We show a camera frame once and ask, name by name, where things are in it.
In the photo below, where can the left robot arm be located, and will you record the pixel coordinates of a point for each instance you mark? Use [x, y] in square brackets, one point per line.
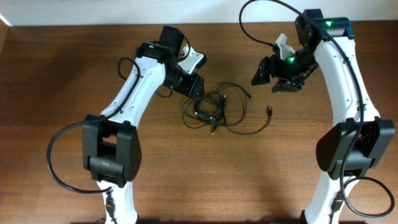
[111, 149]

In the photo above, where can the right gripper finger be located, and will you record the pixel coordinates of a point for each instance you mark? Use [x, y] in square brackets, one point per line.
[262, 75]
[285, 86]

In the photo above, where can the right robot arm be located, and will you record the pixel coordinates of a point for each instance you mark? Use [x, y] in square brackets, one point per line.
[359, 136]

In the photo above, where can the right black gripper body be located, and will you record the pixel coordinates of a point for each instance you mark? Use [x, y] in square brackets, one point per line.
[293, 66]

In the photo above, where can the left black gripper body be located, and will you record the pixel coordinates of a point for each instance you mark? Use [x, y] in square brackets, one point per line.
[193, 86]

